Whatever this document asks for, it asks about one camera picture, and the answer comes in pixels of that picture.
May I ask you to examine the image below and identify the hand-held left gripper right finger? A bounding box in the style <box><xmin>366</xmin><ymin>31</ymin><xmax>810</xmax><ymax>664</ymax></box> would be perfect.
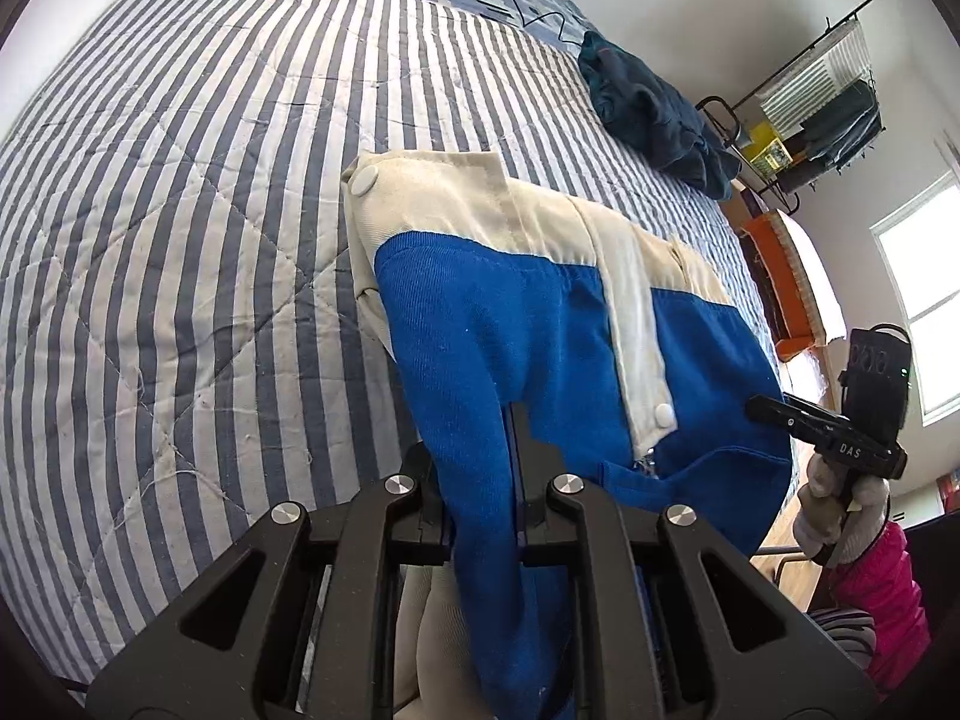
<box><xmin>510</xmin><ymin>401</ymin><xmax>880</xmax><ymax>720</ymax></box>

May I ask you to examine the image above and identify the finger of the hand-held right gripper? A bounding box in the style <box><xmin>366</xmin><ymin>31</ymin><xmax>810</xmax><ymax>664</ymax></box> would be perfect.
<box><xmin>745</xmin><ymin>394</ymin><xmax>848</xmax><ymax>452</ymax></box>

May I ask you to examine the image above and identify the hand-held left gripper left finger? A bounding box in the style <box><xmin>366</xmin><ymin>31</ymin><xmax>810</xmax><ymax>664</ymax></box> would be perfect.
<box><xmin>86</xmin><ymin>442</ymin><xmax>458</xmax><ymax>720</ymax></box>

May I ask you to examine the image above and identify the beige and blue jacket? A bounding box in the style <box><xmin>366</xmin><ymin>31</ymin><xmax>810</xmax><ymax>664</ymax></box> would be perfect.
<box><xmin>341</xmin><ymin>150</ymin><xmax>794</xmax><ymax>720</ymax></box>

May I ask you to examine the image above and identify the person's right forearm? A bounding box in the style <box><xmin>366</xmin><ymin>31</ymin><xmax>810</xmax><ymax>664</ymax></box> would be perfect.
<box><xmin>829</xmin><ymin>521</ymin><xmax>932</xmax><ymax>695</ymax></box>

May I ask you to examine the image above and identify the black metal clothes rack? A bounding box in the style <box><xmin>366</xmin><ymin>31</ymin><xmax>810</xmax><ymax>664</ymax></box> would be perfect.
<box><xmin>696</xmin><ymin>0</ymin><xmax>887</xmax><ymax>216</ymax></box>

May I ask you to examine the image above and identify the person's right hand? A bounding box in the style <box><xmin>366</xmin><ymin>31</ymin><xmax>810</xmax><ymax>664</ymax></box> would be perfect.
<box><xmin>793</xmin><ymin>454</ymin><xmax>893</xmax><ymax>569</ymax></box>

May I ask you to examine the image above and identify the window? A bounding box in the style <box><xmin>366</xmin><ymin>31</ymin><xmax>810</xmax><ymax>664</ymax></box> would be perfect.
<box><xmin>870</xmin><ymin>172</ymin><xmax>960</xmax><ymax>425</ymax></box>

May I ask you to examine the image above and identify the dark wooden cabinet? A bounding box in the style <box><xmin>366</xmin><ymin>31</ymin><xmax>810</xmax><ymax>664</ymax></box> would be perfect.
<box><xmin>900</xmin><ymin>510</ymin><xmax>960</xmax><ymax>661</ymax></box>

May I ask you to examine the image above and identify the grey striped garment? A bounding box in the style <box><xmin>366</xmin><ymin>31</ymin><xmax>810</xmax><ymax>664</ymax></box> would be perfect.
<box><xmin>806</xmin><ymin>606</ymin><xmax>880</xmax><ymax>672</ymax></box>

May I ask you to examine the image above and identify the yellow box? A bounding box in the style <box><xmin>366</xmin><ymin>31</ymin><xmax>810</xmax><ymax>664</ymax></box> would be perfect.
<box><xmin>750</xmin><ymin>120</ymin><xmax>794</xmax><ymax>177</ymax></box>

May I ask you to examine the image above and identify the dark hanging garment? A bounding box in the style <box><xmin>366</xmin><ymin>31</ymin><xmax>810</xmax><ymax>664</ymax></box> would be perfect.
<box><xmin>799</xmin><ymin>82</ymin><xmax>883</xmax><ymax>167</ymax></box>

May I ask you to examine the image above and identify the white striped hanging cloth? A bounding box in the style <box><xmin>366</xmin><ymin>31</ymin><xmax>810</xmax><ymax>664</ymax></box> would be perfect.
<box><xmin>757</xmin><ymin>22</ymin><xmax>871</xmax><ymax>140</ymax></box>

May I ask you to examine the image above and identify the dark blue garment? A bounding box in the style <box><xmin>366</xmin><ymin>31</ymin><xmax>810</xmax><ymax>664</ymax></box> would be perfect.
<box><xmin>577</xmin><ymin>30</ymin><xmax>741</xmax><ymax>201</ymax></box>

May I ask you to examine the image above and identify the blue white striped bedspread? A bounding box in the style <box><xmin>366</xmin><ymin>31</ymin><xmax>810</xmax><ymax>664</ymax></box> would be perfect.
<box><xmin>0</xmin><ymin>0</ymin><xmax>781</xmax><ymax>691</ymax></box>

